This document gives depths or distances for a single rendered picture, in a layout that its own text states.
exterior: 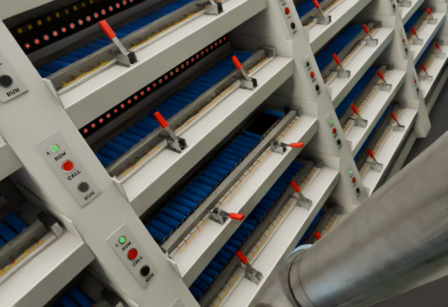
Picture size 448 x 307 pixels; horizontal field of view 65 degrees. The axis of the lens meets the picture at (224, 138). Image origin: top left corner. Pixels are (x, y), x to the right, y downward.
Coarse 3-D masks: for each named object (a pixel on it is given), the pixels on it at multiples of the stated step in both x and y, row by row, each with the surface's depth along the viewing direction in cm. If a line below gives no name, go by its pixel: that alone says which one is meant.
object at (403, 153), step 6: (414, 132) 165; (408, 138) 161; (414, 138) 165; (402, 144) 159; (408, 144) 160; (402, 150) 155; (408, 150) 159; (396, 156) 154; (402, 156) 155; (396, 162) 150; (402, 162) 154; (390, 168) 148; (396, 168) 150; (390, 174) 146; (384, 180) 144
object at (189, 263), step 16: (272, 96) 111; (288, 112) 108; (304, 112) 106; (272, 128) 104; (304, 128) 102; (304, 144) 102; (272, 160) 93; (288, 160) 96; (256, 176) 89; (272, 176) 91; (240, 192) 86; (256, 192) 86; (224, 208) 83; (240, 208) 82; (208, 224) 80; (224, 224) 79; (240, 224) 84; (192, 240) 77; (208, 240) 76; (224, 240) 80; (176, 256) 74; (192, 256) 74; (208, 256) 76; (192, 272) 73
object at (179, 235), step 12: (288, 120) 102; (276, 132) 99; (264, 144) 95; (252, 156) 92; (240, 168) 89; (228, 180) 86; (240, 180) 88; (216, 192) 84; (204, 204) 82; (192, 216) 79; (204, 216) 81; (180, 228) 77; (192, 228) 78; (168, 240) 75; (180, 240) 76; (168, 252) 74
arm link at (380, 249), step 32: (416, 160) 27; (384, 192) 30; (416, 192) 25; (352, 224) 33; (384, 224) 28; (416, 224) 26; (288, 256) 53; (320, 256) 38; (352, 256) 33; (384, 256) 29; (416, 256) 27; (288, 288) 45; (320, 288) 39; (352, 288) 34; (384, 288) 32
